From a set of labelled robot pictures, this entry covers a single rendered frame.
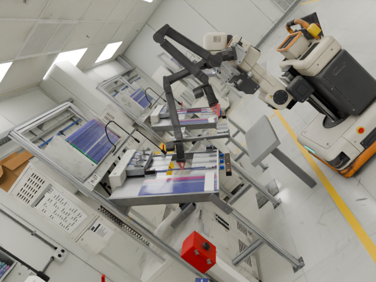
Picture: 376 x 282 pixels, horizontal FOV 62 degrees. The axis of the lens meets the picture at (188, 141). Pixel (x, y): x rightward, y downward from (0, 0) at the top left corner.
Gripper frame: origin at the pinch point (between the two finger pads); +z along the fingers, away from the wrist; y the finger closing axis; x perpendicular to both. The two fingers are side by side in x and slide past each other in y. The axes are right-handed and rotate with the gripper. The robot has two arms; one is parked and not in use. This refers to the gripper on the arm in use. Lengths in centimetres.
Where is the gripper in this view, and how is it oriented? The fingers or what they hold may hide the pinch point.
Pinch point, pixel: (182, 168)
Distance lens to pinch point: 230.3
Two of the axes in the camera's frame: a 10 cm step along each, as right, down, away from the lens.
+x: 9.9, -0.7, -1.2
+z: 1.1, 9.4, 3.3
